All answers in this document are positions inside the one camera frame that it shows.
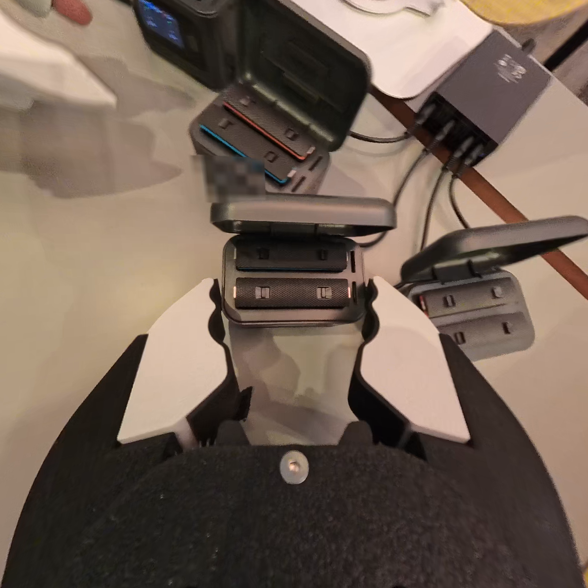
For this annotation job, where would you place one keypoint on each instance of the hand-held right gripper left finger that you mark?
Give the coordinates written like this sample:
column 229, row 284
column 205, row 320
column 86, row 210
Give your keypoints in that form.
column 170, row 377

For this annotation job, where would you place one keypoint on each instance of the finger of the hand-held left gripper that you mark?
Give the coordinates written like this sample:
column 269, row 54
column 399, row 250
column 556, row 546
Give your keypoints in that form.
column 37, row 73

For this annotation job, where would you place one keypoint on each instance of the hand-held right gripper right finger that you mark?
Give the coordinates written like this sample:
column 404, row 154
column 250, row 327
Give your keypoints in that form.
column 418, row 377

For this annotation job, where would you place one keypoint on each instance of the black battery charging case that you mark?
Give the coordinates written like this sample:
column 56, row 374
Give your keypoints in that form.
column 303, row 213
column 487, row 243
column 294, row 64
column 184, row 37

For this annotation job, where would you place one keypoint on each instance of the person's left hand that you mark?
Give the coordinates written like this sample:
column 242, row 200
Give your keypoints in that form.
column 73, row 9

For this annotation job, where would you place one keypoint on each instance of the black multi-port power hub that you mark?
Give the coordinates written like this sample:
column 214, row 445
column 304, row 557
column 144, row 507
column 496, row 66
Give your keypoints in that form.
column 491, row 87

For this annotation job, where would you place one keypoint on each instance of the white stand base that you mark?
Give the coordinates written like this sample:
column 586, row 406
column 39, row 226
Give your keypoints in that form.
column 413, row 46

